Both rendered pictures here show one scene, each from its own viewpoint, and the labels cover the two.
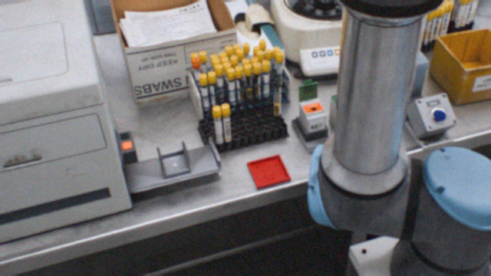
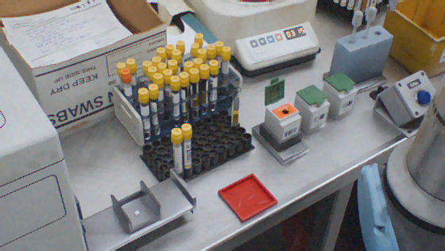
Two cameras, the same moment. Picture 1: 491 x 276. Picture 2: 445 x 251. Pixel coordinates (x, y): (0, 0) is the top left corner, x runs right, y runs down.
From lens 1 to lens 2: 32 cm
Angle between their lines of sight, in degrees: 12
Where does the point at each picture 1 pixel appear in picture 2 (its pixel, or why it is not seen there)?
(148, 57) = (62, 75)
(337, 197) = (423, 236)
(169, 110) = (95, 138)
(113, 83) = not seen: hidden behind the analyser
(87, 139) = (41, 210)
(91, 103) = (48, 162)
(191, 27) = (94, 28)
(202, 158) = (168, 197)
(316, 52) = (255, 40)
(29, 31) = not seen: outside the picture
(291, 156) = (266, 173)
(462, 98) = (428, 72)
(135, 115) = not seen: hidden behind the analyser
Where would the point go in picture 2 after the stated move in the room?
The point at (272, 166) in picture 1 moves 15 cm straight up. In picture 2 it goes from (249, 190) to (256, 123)
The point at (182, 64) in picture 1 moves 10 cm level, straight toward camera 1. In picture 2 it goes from (104, 79) to (124, 116)
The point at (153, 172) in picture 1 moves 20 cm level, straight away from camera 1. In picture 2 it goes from (112, 228) to (60, 140)
